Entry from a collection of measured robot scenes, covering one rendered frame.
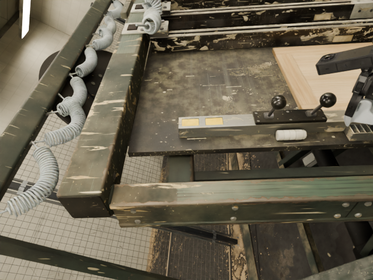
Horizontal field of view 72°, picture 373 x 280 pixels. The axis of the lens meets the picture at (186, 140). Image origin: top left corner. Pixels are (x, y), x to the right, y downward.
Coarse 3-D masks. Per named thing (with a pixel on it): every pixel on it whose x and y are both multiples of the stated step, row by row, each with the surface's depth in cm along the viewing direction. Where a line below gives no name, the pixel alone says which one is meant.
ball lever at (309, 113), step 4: (328, 92) 63; (324, 96) 63; (328, 96) 62; (332, 96) 62; (320, 100) 64; (324, 100) 63; (328, 100) 62; (332, 100) 62; (336, 100) 63; (320, 104) 67; (324, 104) 63; (328, 104) 63; (332, 104) 63; (316, 108) 69; (308, 112) 73; (312, 112) 72; (308, 116) 73; (312, 116) 73
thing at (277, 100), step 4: (276, 96) 63; (280, 96) 63; (272, 100) 64; (276, 100) 63; (280, 100) 63; (284, 100) 63; (272, 104) 64; (276, 104) 63; (280, 104) 63; (284, 104) 63; (272, 108) 68; (276, 108) 64; (280, 108) 64; (268, 112) 74; (272, 112) 70; (264, 116) 74; (268, 116) 73; (272, 116) 73
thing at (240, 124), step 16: (336, 112) 75; (192, 128) 75; (208, 128) 75; (224, 128) 75; (240, 128) 75; (256, 128) 75; (272, 128) 75; (288, 128) 75; (304, 128) 75; (320, 128) 75; (336, 128) 75
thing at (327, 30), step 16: (144, 0) 102; (128, 32) 106; (144, 32) 106; (160, 32) 108; (176, 32) 112; (192, 32) 112; (208, 32) 110; (224, 32) 109; (240, 32) 108; (256, 32) 108; (272, 32) 108; (288, 32) 108; (304, 32) 108; (320, 32) 108; (336, 32) 108; (352, 32) 108; (368, 32) 108; (160, 48) 113; (176, 48) 113; (192, 48) 113; (208, 48) 113; (224, 48) 113
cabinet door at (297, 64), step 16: (288, 48) 107; (304, 48) 106; (320, 48) 105; (336, 48) 105; (352, 48) 104; (288, 64) 98; (304, 64) 98; (288, 80) 92; (304, 80) 91; (320, 80) 91; (336, 80) 90; (352, 80) 90; (304, 96) 85; (320, 96) 85; (336, 96) 84
